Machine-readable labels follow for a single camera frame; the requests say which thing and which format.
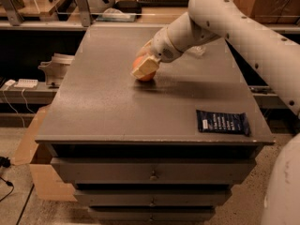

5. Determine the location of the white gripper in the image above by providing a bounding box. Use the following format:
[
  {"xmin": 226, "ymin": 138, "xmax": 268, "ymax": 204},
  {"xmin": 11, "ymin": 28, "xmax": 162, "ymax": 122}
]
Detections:
[{"xmin": 129, "ymin": 26, "xmax": 186, "ymax": 80}]

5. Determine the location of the orange fruit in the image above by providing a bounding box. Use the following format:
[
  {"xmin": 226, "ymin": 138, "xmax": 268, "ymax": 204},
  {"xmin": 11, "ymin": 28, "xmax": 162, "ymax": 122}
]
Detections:
[{"xmin": 131, "ymin": 55, "xmax": 157, "ymax": 83}]

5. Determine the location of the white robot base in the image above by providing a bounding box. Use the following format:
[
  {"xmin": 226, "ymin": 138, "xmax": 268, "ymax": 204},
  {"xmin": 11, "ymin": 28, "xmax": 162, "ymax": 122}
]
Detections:
[{"xmin": 261, "ymin": 135, "xmax": 300, "ymax": 225}]

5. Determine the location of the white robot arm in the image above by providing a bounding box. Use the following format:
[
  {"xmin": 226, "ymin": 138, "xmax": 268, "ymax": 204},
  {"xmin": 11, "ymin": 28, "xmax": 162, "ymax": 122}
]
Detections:
[{"xmin": 131, "ymin": 0, "xmax": 300, "ymax": 114}]

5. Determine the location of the blue rxbar wrapper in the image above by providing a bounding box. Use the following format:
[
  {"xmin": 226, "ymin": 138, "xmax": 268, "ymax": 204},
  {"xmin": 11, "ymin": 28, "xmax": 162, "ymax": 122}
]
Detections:
[{"xmin": 196, "ymin": 110, "xmax": 250, "ymax": 136}]

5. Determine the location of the clear plastic water bottle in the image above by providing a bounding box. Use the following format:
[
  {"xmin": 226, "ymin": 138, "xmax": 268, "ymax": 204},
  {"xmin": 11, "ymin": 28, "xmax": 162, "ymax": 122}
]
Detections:
[{"xmin": 187, "ymin": 45, "xmax": 206, "ymax": 58}]

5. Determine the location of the black bag on shelf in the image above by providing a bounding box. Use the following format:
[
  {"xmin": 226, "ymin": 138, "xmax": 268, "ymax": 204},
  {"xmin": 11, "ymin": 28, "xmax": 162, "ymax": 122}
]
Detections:
[{"xmin": 113, "ymin": 0, "xmax": 142, "ymax": 16}]

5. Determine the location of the grey drawer cabinet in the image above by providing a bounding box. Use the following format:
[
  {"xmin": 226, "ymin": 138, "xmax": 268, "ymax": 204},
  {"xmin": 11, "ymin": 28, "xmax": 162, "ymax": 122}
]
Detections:
[{"xmin": 37, "ymin": 25, "xmax": 274, "ymax": 222}]

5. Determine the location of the white power strip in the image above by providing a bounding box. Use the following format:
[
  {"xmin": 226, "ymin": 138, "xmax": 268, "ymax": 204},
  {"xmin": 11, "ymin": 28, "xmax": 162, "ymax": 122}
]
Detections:
[{"xmin": 14, "ymin": 79, "xmax": 38, "ymax": 88}]

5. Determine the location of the cardboard box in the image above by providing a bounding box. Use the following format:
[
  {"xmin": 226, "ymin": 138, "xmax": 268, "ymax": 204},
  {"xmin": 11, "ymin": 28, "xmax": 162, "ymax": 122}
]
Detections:
[{"xmin": 13, "ymin": 105, "xmax": 76, "ymax": 202}]

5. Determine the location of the grey metal bracket part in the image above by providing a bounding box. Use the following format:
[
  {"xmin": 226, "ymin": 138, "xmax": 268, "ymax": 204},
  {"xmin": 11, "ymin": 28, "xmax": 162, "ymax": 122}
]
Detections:
[{"xmin": 38, "ymin": 53, "xmax": 74, "ymax": 87}]

